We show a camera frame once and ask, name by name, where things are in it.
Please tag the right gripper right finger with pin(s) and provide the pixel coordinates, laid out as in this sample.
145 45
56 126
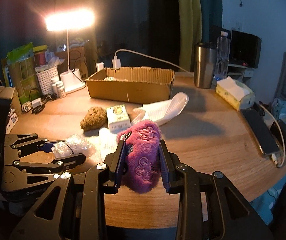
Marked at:
210 205

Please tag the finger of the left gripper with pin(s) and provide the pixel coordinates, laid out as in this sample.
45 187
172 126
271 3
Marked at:
22 176
22 145

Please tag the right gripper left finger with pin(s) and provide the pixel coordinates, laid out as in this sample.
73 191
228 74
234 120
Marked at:
51 217

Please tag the bubble wrap piece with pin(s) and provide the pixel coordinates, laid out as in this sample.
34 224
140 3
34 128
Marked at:
73 145

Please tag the brown plush bear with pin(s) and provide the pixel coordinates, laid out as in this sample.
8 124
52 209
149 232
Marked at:
95 118

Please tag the pink plush toy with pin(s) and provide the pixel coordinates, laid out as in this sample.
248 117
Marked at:
142 156

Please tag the cartoon tissue pack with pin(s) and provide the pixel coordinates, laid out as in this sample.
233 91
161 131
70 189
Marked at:
118 118

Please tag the white sock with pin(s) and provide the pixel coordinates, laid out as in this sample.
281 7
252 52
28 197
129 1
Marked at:
163 111

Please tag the white towel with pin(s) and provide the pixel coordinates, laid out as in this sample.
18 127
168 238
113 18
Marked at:
108 143

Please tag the white label card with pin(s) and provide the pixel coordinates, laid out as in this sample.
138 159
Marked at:
11 123

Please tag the blue patterned bedding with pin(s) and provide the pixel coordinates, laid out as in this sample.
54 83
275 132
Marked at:
264 204

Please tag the green snack bag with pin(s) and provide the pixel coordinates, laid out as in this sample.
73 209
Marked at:
21 67

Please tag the white perforated basket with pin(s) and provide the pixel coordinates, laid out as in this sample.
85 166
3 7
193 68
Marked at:
46 79

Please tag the white pill bottle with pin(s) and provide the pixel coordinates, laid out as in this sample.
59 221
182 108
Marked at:
54 86
60 89

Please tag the red tin can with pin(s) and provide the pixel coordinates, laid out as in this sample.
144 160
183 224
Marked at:
40 58

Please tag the black smartphone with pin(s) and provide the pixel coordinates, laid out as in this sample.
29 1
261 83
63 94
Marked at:
261 132

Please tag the black power bank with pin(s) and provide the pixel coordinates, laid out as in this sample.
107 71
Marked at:
277 129

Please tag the brown paper bag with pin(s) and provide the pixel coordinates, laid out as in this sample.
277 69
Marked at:
77 60

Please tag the small white adapter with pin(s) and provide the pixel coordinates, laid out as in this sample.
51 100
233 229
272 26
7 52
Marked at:
99 66

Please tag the white desk lamp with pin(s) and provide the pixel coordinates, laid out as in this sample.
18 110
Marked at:
75 19

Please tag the yellow tissue box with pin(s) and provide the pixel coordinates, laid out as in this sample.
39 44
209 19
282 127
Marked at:
235 93

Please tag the white charger plug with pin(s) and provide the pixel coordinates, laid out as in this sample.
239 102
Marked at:
116 62

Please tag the cardboard box tray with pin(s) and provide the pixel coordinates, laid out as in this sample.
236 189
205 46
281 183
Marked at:
140 85

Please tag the white shelf cabinet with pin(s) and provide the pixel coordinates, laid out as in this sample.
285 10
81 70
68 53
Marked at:
240 73

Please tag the stainless steel tumbler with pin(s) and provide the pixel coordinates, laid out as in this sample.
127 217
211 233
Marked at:
205 62

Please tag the black monitor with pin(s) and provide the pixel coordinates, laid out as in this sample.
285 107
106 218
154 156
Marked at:
245 49

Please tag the clear water bottle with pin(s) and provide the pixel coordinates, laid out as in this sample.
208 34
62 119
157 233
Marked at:
223 51

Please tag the yellow green curtain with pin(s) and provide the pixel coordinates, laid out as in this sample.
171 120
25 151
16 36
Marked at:
190 18

